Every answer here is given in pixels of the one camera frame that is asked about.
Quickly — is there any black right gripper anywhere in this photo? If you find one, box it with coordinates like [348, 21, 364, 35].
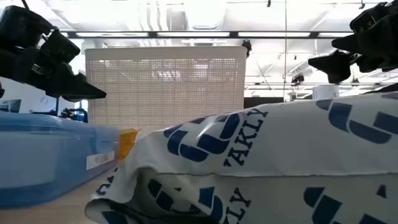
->
[307, 0, 398, 84]

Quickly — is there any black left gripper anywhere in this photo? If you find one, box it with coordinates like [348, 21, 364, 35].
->
[0, 29, 108, 103]

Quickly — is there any blue first aid box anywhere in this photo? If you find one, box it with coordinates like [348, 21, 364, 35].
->
[0, 112, 121, 208]

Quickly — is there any orange pill bottle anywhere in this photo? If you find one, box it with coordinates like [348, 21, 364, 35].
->
[119, 128, 140, 161]

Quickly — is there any white bag with blue print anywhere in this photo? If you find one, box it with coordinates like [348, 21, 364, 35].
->
[84, 91, 398, 224]

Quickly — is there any white perforated plastic basket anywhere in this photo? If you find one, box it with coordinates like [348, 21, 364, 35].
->
[84, 45, 248, 130]

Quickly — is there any white background box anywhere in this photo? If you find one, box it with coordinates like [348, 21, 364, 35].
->
[312, 84, 340, 100]

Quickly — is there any thin vertical hanging pole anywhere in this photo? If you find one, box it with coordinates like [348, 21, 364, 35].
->
[283, 0, 288, 102]

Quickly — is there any dark background board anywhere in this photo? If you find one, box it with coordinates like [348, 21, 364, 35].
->
[243, 96, 285, 110]

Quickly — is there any black ceiling-hung camera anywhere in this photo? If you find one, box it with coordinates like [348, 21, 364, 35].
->
[290, 72, 305, 86]

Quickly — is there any black overhead camera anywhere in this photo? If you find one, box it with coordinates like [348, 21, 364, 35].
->
[241, 39, 253, 58]

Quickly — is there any black overhead frame beam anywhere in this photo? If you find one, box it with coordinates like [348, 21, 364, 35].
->
[60, 30, 355, 39]

